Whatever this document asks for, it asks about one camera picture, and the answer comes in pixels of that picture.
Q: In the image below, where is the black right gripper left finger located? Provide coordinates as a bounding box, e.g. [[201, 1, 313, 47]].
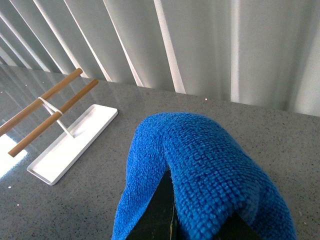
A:
[[128, 169, 178, 240]]

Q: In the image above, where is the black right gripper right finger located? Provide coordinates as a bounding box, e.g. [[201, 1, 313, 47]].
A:
[[217, 213, 262, 240]]

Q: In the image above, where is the blue microfiber cloth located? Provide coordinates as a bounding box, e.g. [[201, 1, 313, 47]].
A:
[[112, 112, 297, 240]]

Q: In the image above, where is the white towel rack with wooden bars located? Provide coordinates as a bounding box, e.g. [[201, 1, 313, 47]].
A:
[[0, 68, 118, 186]]

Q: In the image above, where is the white pleated curtain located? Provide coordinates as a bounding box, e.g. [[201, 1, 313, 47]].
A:
[[0, 0, 320, 116]]

